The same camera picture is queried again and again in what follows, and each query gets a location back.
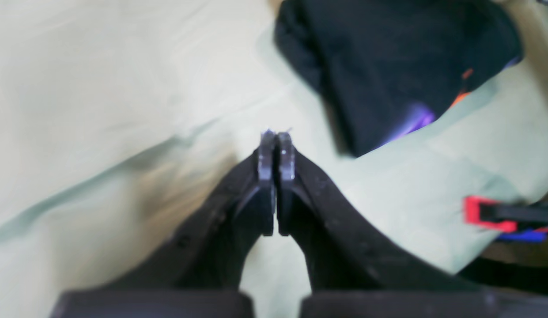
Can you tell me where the light green table cloth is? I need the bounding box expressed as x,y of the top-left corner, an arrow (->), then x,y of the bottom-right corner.
0,0 -> 548,318

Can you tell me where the dark navy T-shirt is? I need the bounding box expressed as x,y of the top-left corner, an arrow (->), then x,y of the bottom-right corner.
274,0 -> 524,157

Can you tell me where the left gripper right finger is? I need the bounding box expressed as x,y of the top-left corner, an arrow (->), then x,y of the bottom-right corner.
276,132 -> 548,318

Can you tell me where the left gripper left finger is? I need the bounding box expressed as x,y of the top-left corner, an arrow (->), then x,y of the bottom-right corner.
51,130 -> 276,318

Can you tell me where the blue clamp at left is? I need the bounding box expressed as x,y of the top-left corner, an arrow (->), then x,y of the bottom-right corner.
496,230 -> 548,243

